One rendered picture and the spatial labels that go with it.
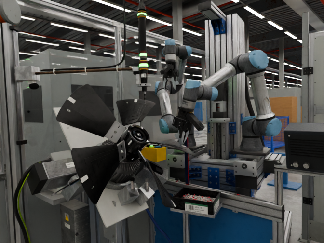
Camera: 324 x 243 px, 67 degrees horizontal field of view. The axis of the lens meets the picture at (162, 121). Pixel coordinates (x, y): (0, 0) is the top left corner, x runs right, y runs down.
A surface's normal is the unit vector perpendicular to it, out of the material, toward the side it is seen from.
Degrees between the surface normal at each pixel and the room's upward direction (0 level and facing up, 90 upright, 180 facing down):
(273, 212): 90
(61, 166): 50
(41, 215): 90
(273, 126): 97
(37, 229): 90
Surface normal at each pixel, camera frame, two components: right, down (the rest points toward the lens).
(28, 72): -0.11, 0.06
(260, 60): 0.40, -0.09
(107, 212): 0.56, -0.63
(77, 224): 0.76, 0.01
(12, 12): 0.99, -0.03
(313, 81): -0.66, 0.06
